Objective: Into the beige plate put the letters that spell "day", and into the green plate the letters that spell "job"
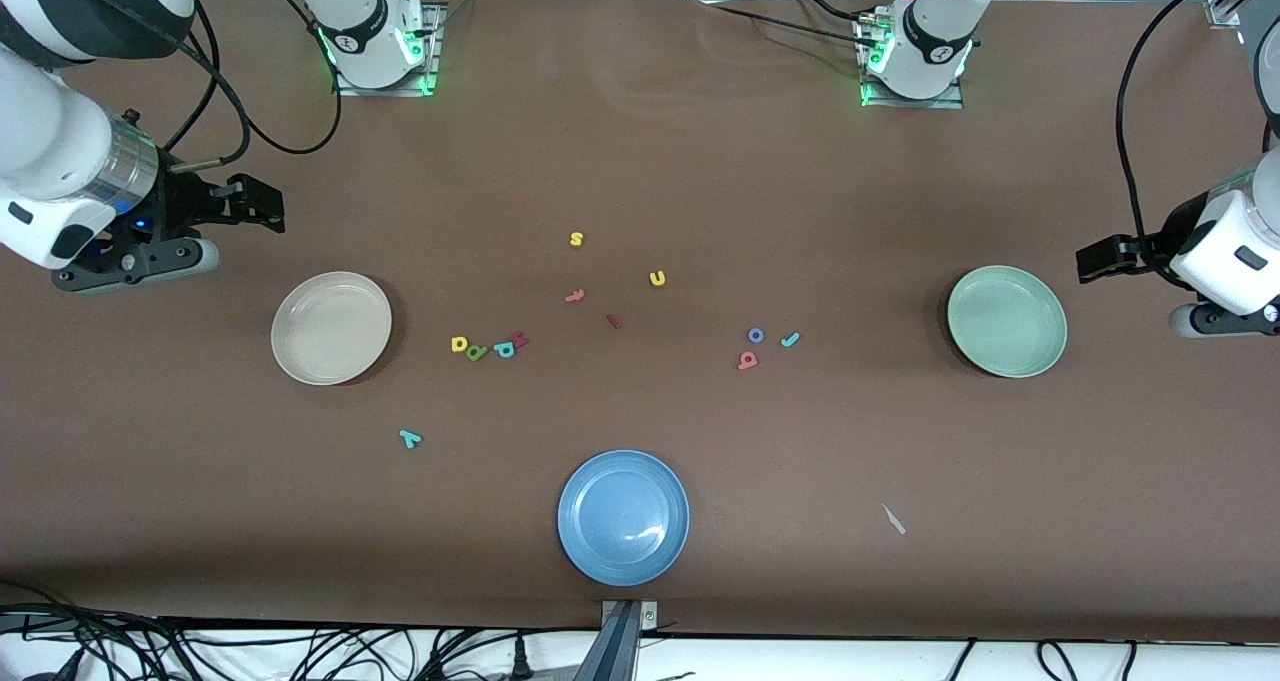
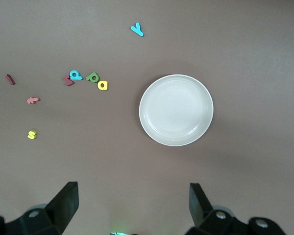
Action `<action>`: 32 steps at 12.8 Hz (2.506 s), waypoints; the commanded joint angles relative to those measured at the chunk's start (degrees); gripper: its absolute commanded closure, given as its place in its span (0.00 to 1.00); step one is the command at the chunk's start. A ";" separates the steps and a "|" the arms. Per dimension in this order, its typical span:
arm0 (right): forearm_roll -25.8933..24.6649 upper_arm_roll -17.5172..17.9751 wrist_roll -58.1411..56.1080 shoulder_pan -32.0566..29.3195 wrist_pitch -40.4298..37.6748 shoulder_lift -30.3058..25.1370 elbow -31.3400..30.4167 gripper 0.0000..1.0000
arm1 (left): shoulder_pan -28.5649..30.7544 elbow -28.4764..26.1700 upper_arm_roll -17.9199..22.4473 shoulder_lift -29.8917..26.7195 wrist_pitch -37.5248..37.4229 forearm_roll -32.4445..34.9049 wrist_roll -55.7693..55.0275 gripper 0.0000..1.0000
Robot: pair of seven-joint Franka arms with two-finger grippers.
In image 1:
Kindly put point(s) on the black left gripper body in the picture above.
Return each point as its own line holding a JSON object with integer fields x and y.
{"x": 1166, "y": 242}

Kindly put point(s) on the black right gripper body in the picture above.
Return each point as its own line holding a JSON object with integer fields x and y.
{"x": 184, "y": 206}

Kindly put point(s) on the teal letter Y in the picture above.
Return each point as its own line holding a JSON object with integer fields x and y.
{"x": 410, "y": 439}

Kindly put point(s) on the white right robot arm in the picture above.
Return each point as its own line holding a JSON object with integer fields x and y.
{"x": 50, "y": 131}

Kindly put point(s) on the light green plate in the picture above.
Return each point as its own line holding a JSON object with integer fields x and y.
{"x": 1007, "y": 321}

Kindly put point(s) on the beige brown plate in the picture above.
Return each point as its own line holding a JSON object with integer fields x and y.
{"x": 330, "y": 328}

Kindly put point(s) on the teal letter P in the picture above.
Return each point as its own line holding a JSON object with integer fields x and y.
{"x": 505, "y": 350}

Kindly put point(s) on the white paper scrap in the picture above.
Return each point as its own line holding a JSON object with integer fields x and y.
{"x": 893, "y": 519}

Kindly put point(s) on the brown table cover sheet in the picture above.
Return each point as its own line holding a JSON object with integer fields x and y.
{"x": 640, "y": 141}

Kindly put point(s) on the blue plate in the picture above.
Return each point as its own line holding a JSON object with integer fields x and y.
{"x": 623, "y": 518}

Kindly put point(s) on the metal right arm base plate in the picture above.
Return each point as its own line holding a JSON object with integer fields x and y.
{"x": 432, "y": 51}

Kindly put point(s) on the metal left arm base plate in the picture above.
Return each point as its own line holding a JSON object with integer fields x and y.
{"x": 870, "y": 101}

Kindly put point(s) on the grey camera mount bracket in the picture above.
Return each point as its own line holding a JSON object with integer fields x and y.
{"x": 620, "y": 641}

